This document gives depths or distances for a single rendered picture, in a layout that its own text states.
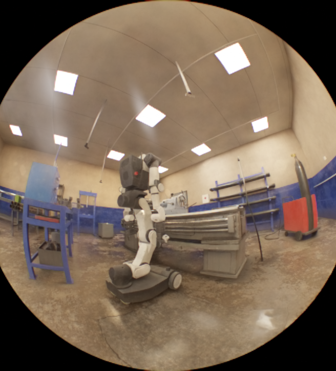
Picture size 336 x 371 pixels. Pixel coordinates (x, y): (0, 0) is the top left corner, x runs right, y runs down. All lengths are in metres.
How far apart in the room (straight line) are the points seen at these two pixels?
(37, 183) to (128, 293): 1.33
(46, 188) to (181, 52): 2.88
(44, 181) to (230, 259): 2.16
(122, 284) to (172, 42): 3.32
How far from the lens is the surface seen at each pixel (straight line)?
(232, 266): 1.50
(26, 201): 1.50
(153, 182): 1.01
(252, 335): 0.94
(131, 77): 2.85
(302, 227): 2.61
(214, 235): 1.51
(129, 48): 2.70
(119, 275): 1.06
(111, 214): 6.10
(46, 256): 1.84
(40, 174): 1.49
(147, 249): 1.21
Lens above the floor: 0.77
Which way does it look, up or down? 17 degrees up
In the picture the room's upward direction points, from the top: 2 degrees counter-clockwise
